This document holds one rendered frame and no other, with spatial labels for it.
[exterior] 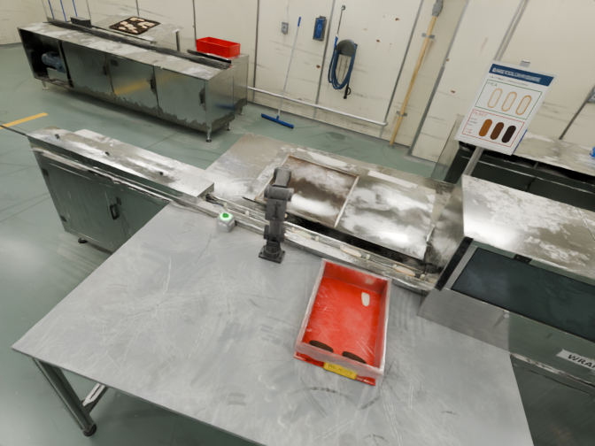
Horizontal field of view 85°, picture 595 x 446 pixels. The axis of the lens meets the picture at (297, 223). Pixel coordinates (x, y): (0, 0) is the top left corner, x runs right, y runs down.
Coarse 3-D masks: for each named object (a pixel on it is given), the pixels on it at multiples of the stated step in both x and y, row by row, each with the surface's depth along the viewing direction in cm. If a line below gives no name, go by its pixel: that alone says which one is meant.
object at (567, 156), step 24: (456, 120) 351; (456, 144) 299; (528, 144) 296; (552, 144) 311; (576, 144) 328; (456, 168) 288; (480, 168) 280; (504, 168) 274; (528, 168) 267; (552, 168) 272; (576, 168) 260; (528, 192) 276; (552, 192) 269; (576, 192) 263
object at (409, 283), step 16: (32, 144) 207; (64, 160) 204; (112, 176) 194; (160, 192) 186; (192, 208) 183; (208, 208) 180; (240, 224) 176; (256, 224) 175; (288, 240) 169; (304, 240) 170; (320, 256) 167; (336, 256) 164; (352, 256) 166; (384, 272) 160; (416, 288) 155
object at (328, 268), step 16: (320, 272) 145; (336, 272) 153; (352, 272) 150; (368, 272) 150; (368, 288) 154; (384, 288) 147; (384, 304) 137; (304, 320) 124; (384, 320) 130; (384, 336) 124; (304, 352) 117; (320, 352) 115; (384, 352) 118; (352, 368) 114; (368, 368) 113
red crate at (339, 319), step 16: (320, 288) 151; (336, 288) 152; (352, 288) 154; (320, 304) 144; (336, 304) 145; (352, 304) 146; (368, 304) 147; (320, 320) 137; (336, 320) 138; (352, 320) 139; (368, 320) 141; (304, 336) 130; (320, 336) 131; (336, 336) 132; (352, 336) 133; (368, 336) 134; (336, 352) 127; (352, 352) 128; (368, 352) 129
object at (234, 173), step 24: (240, 144) 255; (264, 144) 261; (288, 144) 267; (216, 168) 222; (240, 168) 226; (264, 168) 231; (384, 168) 257; (216, 192) 200; (240, 192) 204; (288, 216) 191; (432, 216) 212; (384, 264) 171; (408, 264) 173
